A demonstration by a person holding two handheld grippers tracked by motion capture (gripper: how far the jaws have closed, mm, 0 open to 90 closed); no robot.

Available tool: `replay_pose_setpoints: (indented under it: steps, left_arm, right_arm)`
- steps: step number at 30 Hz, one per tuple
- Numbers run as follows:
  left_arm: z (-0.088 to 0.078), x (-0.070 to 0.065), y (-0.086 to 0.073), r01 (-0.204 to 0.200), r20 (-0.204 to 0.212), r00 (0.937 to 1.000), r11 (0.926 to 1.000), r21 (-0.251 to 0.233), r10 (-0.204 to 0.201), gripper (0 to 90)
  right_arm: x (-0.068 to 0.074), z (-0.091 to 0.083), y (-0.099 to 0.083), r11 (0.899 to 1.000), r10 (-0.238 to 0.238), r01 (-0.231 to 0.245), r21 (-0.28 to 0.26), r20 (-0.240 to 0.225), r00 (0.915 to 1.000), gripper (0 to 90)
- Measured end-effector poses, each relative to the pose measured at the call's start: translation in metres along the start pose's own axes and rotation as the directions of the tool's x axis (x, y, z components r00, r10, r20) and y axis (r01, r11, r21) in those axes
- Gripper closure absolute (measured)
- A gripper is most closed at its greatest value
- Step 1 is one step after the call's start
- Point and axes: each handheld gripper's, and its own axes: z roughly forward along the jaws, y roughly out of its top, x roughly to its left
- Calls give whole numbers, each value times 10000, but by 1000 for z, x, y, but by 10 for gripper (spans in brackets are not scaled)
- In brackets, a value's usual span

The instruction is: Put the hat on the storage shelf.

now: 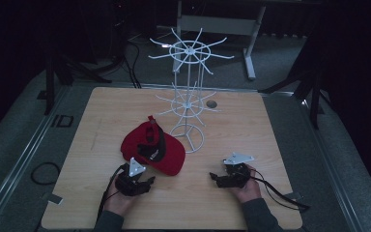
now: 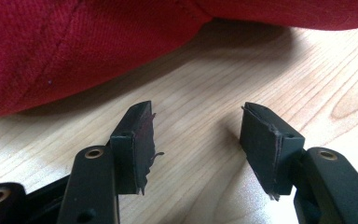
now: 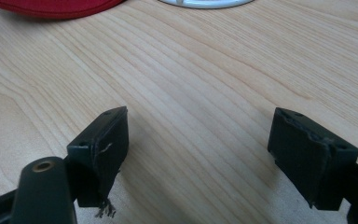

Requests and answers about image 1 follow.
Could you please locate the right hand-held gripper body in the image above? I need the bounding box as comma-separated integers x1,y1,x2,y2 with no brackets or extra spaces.
220,152,256,189

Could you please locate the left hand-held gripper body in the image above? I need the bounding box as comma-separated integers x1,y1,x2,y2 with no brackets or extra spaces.
114,157,148,197

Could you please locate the red baseball cap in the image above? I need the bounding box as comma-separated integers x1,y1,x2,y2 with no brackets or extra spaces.
120,115,186,177

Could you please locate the white wire display rack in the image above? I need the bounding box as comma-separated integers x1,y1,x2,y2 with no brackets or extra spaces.
148,27,235,155

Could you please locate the person's right hand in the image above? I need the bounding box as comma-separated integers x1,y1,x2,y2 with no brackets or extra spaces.
230,165,263,204

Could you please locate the person's left hand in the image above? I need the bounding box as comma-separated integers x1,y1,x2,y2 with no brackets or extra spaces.
103,180,135,217

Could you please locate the grey tape strip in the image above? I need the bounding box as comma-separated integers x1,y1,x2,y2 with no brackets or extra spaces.
285,191,304,201
45,192,64,206

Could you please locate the black tripod stand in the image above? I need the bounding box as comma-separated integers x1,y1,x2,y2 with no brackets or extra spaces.
258,28,334,131
43,47,113,116

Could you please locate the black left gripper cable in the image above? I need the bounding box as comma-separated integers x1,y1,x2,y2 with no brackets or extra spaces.
97,163,128,220

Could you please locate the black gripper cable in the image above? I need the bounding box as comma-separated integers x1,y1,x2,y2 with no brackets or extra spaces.
97,163,128,220
250,167,311,213

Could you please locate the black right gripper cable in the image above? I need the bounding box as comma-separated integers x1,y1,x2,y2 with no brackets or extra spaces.
250,167,311,213

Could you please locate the black looped floor cable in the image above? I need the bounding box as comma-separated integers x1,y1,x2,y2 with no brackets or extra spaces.
30,161,62,187

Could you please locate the black floor cables bundle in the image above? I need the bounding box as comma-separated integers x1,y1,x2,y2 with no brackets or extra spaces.
121,40,143,90

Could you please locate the white metal desk frame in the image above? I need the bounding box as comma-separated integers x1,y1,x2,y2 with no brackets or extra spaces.
172,0,268,81

